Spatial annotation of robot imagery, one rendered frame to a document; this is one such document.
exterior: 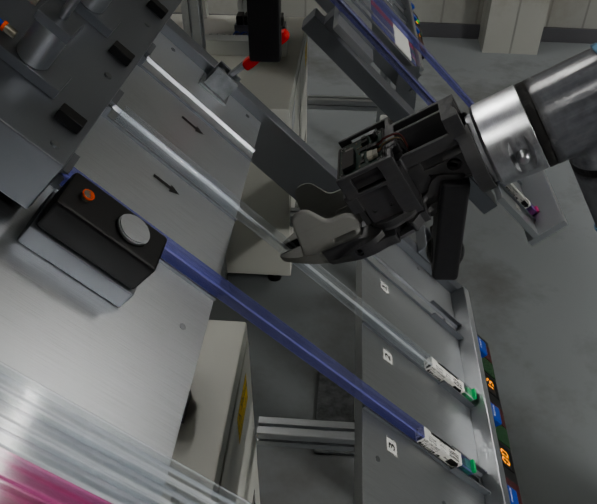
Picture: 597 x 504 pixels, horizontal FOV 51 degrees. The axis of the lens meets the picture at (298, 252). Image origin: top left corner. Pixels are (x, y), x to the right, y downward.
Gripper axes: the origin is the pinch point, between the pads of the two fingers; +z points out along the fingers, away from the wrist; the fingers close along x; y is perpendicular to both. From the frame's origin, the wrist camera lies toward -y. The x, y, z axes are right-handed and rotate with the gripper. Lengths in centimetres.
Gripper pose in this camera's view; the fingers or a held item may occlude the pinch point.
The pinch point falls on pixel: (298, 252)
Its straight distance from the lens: 62.3
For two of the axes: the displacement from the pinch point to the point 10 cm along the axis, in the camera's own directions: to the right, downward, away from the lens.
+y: -5.3, -6.8, -5.0
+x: -0.8, 6.3, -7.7
